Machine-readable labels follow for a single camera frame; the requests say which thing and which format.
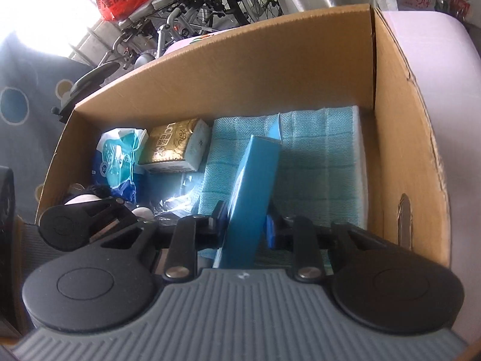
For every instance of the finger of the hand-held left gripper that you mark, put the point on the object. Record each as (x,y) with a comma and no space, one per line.
(112,214)

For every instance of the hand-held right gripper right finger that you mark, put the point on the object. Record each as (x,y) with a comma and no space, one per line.
(273,231)

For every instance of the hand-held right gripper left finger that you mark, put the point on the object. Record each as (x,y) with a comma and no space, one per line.
(221,216)

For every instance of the black-haired plush doll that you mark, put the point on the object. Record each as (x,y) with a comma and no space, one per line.
(99,191)

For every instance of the blue bandage box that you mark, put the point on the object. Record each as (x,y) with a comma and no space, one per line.
(251,195)

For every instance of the brown cardboard box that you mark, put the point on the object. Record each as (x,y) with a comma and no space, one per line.
(225,64)

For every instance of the blue and white packet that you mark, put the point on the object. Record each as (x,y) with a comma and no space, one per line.
(112,161)

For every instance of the light blue folded towel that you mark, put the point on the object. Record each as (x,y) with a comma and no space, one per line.
(319,158)

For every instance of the gold tissue pack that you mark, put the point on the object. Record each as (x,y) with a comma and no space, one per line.
(169,143)

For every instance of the grey circle-printed blanket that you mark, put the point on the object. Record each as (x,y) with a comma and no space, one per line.
(22,139)

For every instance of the black padded rest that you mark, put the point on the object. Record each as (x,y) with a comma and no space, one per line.
(94,79)

